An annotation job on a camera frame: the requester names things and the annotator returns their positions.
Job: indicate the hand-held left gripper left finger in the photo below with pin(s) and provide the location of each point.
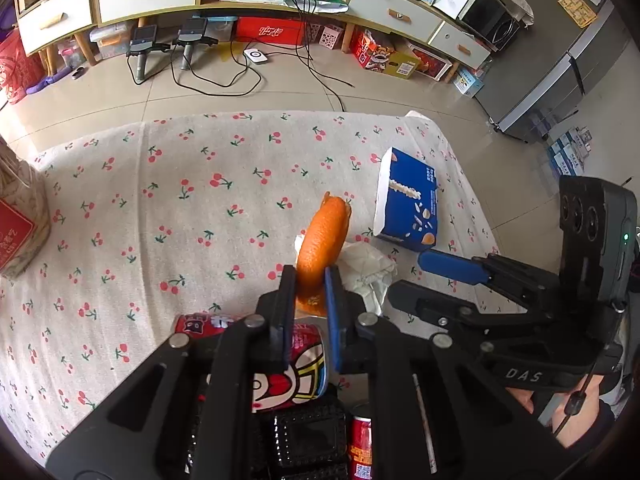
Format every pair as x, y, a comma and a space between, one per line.
288, 310

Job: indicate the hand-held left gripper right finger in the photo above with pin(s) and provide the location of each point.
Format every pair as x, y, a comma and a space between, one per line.
334, 320

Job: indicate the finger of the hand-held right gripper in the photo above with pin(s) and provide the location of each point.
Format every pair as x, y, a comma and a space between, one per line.
450, 266
440, 310

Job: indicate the white tissue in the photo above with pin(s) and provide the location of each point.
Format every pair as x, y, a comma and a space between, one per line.
367, 265

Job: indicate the orange peel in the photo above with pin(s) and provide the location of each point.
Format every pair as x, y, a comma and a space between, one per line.
322, 245

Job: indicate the person's right forearm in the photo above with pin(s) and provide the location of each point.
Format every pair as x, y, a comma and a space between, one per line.
611, 412

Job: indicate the person's right hand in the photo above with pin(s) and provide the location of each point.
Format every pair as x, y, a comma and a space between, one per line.
592, 400

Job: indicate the crushed cartoon print can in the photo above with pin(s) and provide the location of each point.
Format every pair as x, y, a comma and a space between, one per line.
295, 380

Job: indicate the blue snack box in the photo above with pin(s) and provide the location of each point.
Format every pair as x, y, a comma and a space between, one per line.
407, 200

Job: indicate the stack of blue white cartons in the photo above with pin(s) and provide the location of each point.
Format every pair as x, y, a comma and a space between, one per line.
567, 152

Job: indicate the black box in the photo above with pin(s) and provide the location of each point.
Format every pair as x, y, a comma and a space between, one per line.
305, 435

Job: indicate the red soda can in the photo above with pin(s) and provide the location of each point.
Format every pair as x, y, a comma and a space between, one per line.
361, 440

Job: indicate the cherry print tablecloth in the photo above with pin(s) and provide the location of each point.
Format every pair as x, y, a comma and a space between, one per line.
150, 235

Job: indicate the grey refrigerator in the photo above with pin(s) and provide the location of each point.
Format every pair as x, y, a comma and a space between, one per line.
550, 90

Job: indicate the blue white box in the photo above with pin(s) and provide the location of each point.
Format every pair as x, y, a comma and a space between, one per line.
467, 82

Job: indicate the red snack carton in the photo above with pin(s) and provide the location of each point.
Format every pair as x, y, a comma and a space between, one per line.
380, 57

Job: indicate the black microwave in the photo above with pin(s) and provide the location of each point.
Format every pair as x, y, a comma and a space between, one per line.
487, 17

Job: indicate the yellow paper note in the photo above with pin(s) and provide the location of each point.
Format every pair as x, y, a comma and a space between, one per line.
577, 7

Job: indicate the pink patterned box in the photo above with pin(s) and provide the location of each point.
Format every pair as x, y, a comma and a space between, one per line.
315, 32
334, 38

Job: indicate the white round charger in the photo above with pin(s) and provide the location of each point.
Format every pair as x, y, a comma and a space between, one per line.
257, 56

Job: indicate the red flat box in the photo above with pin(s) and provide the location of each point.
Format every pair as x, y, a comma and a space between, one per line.
270, 30

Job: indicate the canister with red label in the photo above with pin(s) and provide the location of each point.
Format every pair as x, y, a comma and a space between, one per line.
20, 220

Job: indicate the wooden TV cabinet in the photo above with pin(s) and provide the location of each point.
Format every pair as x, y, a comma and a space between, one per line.
250, 9

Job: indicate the clear storage box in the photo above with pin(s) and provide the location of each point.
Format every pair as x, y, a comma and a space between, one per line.
111, 42

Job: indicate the purple plastic item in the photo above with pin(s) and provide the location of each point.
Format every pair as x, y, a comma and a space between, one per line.
50, 82

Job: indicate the red gift bag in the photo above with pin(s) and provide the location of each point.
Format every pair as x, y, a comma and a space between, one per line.
17, 67

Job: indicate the purple cloth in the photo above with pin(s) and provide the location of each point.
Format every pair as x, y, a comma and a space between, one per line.
7, 25

